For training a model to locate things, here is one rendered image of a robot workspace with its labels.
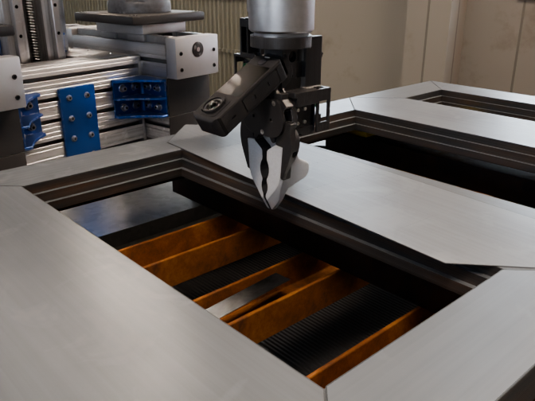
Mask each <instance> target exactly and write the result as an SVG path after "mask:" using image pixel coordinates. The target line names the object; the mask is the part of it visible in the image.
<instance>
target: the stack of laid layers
mask: <svg viewBox="0 0 535 401"><path fill-rule="evenodd" d="M406 99H414V100H419V101H424V102H429V103H437V104H442V105H446V106H451V107H459V108H463V109H468V110H472V111H481V112H486V113H491V114H495V115H503V116H508V117H512V118H517V119H525V120H530V121H534V122H535V105H533V104H528V103H519V102H514V101H509V100H504V99H494V98H489V97H484V96H479V95H469V94H464V93H459V92H453V91H444V90H439V91H434V92H430V93H426V94H423V95H416V96H413V97H409V98H406ZM352 130H358V131H361V132H365V133H369V134H375V135H378V136H381V137H385V138H391V139H395V140H398V141H402V142H407V143H411V144H414V145H418V146H424V147H427V148H431V149H434V150H440V151H443V152H447V153H451V154H457V155H460V156H464V157H467V158H473V159H476V160H480V161H484V162H489V163H493V164H496V165H502V166H505V167H510V168H513V169H519V170H522V171H525V172H529V173H535V148H532V147H529V146H522V145H518V144H514V143H510V142H503V141H499V140H495V139H491V138H484V137H480V136H477V135H472V134H466V133H462V132H458V131H453V130H447V129H443V128H439V127H432V126H428V125H424V124H420V123H414V122H409V121H405V120H401V119H394V118H390V117H387V116H383V115H375V114H372V113H368V112H364V111H357V110H354V111H347V112H344V113H341V114H336V115H331V116H330V129H329V130H323V131H319V132H315V123H314V131H313V133H311V134H305V135H302V136H301V135H299V138H300V142H301V143H303V144H306V145H308V146H312V145H309V144H307V143H308V142H313V141H316V140H319V139H322V138H328V137H331V136H335V135H337V134H343V133H346V132H349V131H352ZM313 147H315V148H318V149H321V150H325V151H328V152H331V153H333V154H337V155H340V156H343V157H345V158H350V159H353V160H355V161H358V162H362V163H365V164H367V165H371V166H374V167H377V168H379V169H384V170H387V171H389V172H392V173H396V174H399V175H401V176H404V177H408V178H411V179H414V180H417V181H421V182H423V183H426V184H429V185H433V186H435V187H438V188H441V189H446V190H448V191H451V192H453V193H458V194H460V195H463V196H465V197H469V198H473V199H476V200H478V201H482V202H485V203H487V204H492V205H494V206H497V207H499V208H504V209H507V210H510V211H512V212H516V213H519V214H522V215H524V216H528V217H531V218H534V219H535V208H530V207H527V206H524V205H521V204H516V203H513V202H510V201H507V200H502V199H499V198H496V197H491V196H488V195H485V194H482V193H477V192H474V191H471V190H468V189H463V188H460V187H457V186H454V185H449V184H446V183H443V182H440V181H435V180H432V179H429V178H426V177H421V176H418V175H415V174H412V173H407V172H404V171H401V170H398V169H393V168H390V167H387V166H384V165H379V164H376V163H373V162H368V161H365V160H362V159H359V158H354V157H351V156H348V155H345V154H340V153H337V152H334V151H331V150H326V149H323V148H320V147H317V146H313ZM176 177H185V178H187V179H190V180H191V181H195V182H197V183H198V184H201V185H203V186H206V187H208V188H210V189H213V190H215V191H218V192H219V193H223V194H224V195H227V196H229V197H232V198H234V199H236V200H239V201H241V202H244V203H245V204H249V205H251V206H252V207H255V208H258V209H260V210H262V211H264V212H267V213H269V214H272V215H273V216H277V217H279V218H281V219H283V220H286V221H288V222H290V223H293V224H295V225H298V226H300V227H301V228H305V229H306V230H309V231H311V232H314V233H316V234H318V235H321V236H323V237H326V238H327V239H331V240H333V241H335V242H337V243H340V244H342V245H344V246H347V247H349V248H352V249H354V250H355V251H359V252H361V253H363V254H365V255H368V256H370V257H372V258H375V259H377V260H380V261H382V262H383V263H387V264H388V265H391V266H393V267H396V268H398V269H401V270H403V271H406V272H408V273H409V274H413V275H415V276H417V277H419V278H422V279H424V280H426V281H429V282H431V283H434V284H436V285H437V286H441V287H443V288H445V289H447V290H450V291H452V292H455V293H457V294H460V295H462V296H463V295H464V294H465V293H467V292H468V291H470V290H472V289H473V288H475V287H476V286H477V285H479V284H480V283H482V282H484V281H486V280H487V279H488V278H490V277H491V276H493V275H494V274H496V273H498V272H499V271H500V270H535V268H520V267H490V266H474V265H459V264H445V263H441V262H440V261H438V260H435V259H433V258H430V257H428V256H426V255H423V254H421V253H419V252H417V251H414V250H412V249H410V248H408V247H405V246H403V245H401V244H398V243H396V242H393V241H392V240H390V239H386V238H385V237H383V236H379V235H378V234H376V233H373V232H371V231H368V230H366V229H364V228H361V227H359V226H357V225H355V224H352V223H350V222H348V221H346V220H343V219H341V218H339V217H336V216H334V215H331V214H329V213H328V212H324V211H323V210H321V209H318V208H316V207H313V206H311V205H309V204H306V203H304V202H302V201H300V200H297V199H295V198H293V197H289V196H288V195H286V194H285V196H284V198H283V200H282V202H281V203H280V204H279V206H278V207H277V208H276V209H271V208H268V207H267V206H266V204H265V203H264V200H263V198H262V197H261V195H260V192H259V190H258V189H257V187H256V184H255V182H254V181H253V180H251V179H249V178H247V177H244V176H242V175H239V174H238V173H234V172H233V171H231V170H229V169H226V168H224V167H221V166H219V165H217V164H214V163H212V162H210V161H207V160H205V159H204V158H200V157H198V156H197V155H195V154H191V153H190V152H188V151H185V150H183V149H182V150H179V151H176V152H172V153H168V154H163V155H158V156H155V157H152V158H145V159H142V160H138V161H134V162H128V163H124V164H121V165H114V166H111V167H107V168H103V169H98V170H93V171H90V172H87V173H80V174H77V175H73V176H69V177H63V178H59V179H56V180H52V181H46V182H42V183H38V184H35V185H29V186H25V187H23V188H25V189H27V190H28V191H30V192H31V193H32V194H34V195H35V196H37V197H39V198H40V199H42V200H43V201H44V202H46V203H47V204H49V205H51V206H52V207H54V208H55V209H59V208H64V207H68V206H70V205H74V204H79V203H82V202H85V201H91V200H94V199H97V198H101V197H106V196H109V195H112V194H116V193H121V192H124V191H127V190H131V189H136V188H139V187H143V186H145V185H151V184H154V183H158V182H160V181H166V180H169V179H172V178H176ZM534 399H535V366H534V367H533V368H532V369H531V370H530V371H529V372H528V373H527V374H525V375H524V376H523V377H522V378H521V379H520V380H519V381H518V382H517V383H516V384H515V385H514V386H513V387H511V389H509V390H508V391H507V393H505V394H504V395H503V397H501V398H500V399H499V400H498V401H533V400H534Z"/></svg>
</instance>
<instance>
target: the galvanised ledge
mask: <svg viewBox="0 0 535 401"><path fill-rule="evenodd" d="M60 212H61V213H63V214H64V215H66V216H67V217H68V218H70V219H71V220H73V221H75V222H76V223H77V224H79V225H80V226H81V227H83V228H85V229H86V230H88V231H89V232H91V233H92V234H93V235H95V236H97V237H98V238H100V239H101V240H103V241H104V242H105V243H107V244H109V245H110V246H112V247H118V246H120V245H123V244H125V243H130V242H132V241H135V240H137V239H141V238H144V237H147V236H151V235H153V234H156V233H159V232H164V231H166V230H169V229H171V228H176V227H178V226H181V225H183V224H188V223H190V222H193V221H195V220H199V219H202V218H205V217H207V216H211V215H214V214H217V213H219V212H216V211H214V210H212V209H210V208H207V207H205V206H204V205H202V204H198V203H197V202H195V201H193V200H190V199H188V198H186V197H184V196H182V195H180V194H178V193H175V192H173V184H172V181H170V182H167V183H163V184H160V185H155V186H151V187H149V188H145V189H140V190H137V191H134V192H130V193H125V194H122V195H119V196H116V197H110V198H107V199H104V200H99V201H96V202H92V203H89V204H84V205H81V206H78V207H75V208H69V209H66V210H63V211H60Z"/></svg>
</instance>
